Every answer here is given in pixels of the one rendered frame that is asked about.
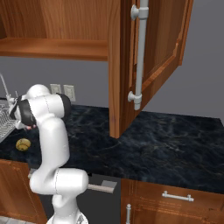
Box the steel sink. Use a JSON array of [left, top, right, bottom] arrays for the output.
[[0, 98, 18, 144]]

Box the wooden drawer front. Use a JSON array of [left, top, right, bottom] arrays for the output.
[[120, 178, 224, 214]]

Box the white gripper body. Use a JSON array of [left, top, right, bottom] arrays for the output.
[[13, 119, 28, 131]]

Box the grey cupboard door handle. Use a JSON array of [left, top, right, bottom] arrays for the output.
[[125, 203, 132, 224]]

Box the grey tap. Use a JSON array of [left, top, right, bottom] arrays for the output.
[[0, 73, 14, 103]]

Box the wooden base cupboard door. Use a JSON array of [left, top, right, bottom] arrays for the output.
[[0, 158, 48, 224]]

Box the white wall socket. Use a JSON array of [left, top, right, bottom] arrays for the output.
[[49, 83, 62, 95], [63, 84, 77, 102]]

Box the grey drawer handle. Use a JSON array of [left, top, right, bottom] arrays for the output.
[[161, 190, 195, 203]]

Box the long grey door handle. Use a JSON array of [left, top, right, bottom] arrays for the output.
[[127, 0, 150, 111]]

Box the wooden cupboard door with handle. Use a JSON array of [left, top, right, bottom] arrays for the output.
[[120, 200, 224, 224]]

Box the wooden wall cabinet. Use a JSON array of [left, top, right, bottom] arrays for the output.
[[0, 0, 123, 140]]

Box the grey dishwasher handle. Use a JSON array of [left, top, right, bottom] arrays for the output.
[[28, 169, 118, 194]]

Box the wooden cabinet door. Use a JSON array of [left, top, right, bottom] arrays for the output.
[[120, 0, 195, 139]]

